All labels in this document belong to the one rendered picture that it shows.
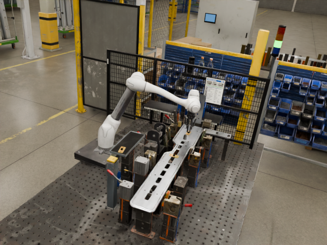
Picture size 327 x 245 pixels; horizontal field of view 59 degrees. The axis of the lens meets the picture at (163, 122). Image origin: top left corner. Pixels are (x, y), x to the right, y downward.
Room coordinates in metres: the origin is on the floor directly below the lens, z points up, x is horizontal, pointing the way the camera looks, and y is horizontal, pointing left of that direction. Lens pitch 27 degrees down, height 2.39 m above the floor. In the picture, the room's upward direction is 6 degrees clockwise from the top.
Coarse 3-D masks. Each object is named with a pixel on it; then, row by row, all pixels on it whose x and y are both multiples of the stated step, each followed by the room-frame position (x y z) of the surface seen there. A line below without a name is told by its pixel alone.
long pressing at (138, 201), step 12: (180, 132) 2.59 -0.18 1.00; (192, 132) 2.62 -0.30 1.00; (180, 144) 2.35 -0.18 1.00; (192, 144) 2.38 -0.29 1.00; (168, 156) 2.14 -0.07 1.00; (180, 156) 2.16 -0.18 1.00; (156, 168) 1.94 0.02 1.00; (168, 168) 1.96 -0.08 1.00; (168, 180) 1.80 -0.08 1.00; (144, 192) 1.63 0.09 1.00; (156, 192) 1.65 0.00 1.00; (132, 204) 1.51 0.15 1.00; (144, 204) 1.51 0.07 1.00; (156, 204) 1.53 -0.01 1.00
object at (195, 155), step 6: (192, 156) 2.13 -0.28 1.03; (198, 156) 2.12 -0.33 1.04; (192, 162) 2.13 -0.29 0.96; (198, 162) 2.12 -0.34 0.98; (192, 168) 2.13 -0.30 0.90; (198, 168) 2.13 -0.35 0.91; (192, 174) 2.13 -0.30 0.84; (192, 180) 2.12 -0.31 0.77; (186, 186) 2.12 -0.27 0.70; (192, 186) 2.12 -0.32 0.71
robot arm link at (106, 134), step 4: (104, 124) 2.54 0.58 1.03; (108, 124) 2.55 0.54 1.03; (100, 128) 2.50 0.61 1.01; (104, 128) 2.48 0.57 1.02; (108, 128) 2.49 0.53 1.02; (112, 128) 2.53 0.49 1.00; (100, 132) 2.47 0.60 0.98; (104, 132) 2.46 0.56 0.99; (108, 132) 2.47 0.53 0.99; (112, 132) 2.50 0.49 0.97; (100, 136) 2.46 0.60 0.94; (104, 136) 2.45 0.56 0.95; (108, 136) 2.46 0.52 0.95; (112, 136) 2.49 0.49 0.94; (100, 140) 2.46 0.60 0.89; (104, 140) 2.45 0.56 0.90; (108, 140) 2.46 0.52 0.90; (112, 140) 2.50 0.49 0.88; (100, 144) 2.46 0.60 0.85; (104, 144) 2.45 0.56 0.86; (108, 144) 2.46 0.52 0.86; (112, 144) 2.50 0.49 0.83
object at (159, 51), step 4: (160, 48) 6.12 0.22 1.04; (160, 52) 5.73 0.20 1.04; (152, 56) 5.36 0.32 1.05; (156, 56) 5.40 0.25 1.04; (160, 56) 5.58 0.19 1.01; (152, 64) 5.33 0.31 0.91; (160, 68) 5.64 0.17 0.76; (148, 72) 5.78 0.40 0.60; (152, 72) 5.76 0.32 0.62; (152, 76) 5.76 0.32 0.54; (156, 76) 5.30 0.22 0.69; (156, 84) 5.29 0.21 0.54; (156, 96) 5.29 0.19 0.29; (156, 100) 5.29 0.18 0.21
